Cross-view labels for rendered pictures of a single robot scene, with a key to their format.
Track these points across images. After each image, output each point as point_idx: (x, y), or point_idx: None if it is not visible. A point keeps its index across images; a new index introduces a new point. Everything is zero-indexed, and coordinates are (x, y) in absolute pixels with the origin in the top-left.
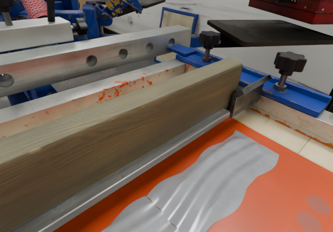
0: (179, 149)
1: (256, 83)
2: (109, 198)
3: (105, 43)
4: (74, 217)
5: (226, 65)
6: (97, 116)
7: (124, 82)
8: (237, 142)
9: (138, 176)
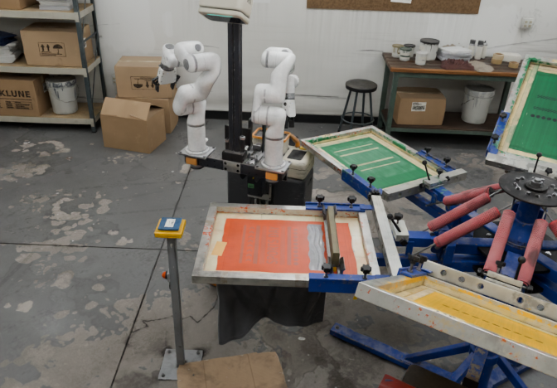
0: None
1: (328, 261)
2: None
3: (386, 246)
4: None
5: (334, 248)
6: (331, 224)
7: (368, 254)
8: (321, 264)
9: None
